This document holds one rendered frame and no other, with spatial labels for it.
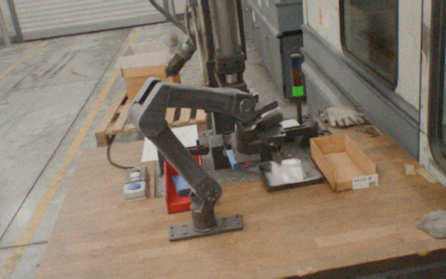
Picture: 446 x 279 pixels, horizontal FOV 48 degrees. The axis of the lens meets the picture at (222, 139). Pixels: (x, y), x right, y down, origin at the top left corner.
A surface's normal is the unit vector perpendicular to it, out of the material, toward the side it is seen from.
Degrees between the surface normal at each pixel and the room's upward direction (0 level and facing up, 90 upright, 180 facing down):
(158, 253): 0
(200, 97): 87
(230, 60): 90
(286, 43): 90
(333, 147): 90
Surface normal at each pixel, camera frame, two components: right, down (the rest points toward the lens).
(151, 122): 0.44, 0.29
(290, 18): 0.06, 0.38
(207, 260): -0.13, -0.92
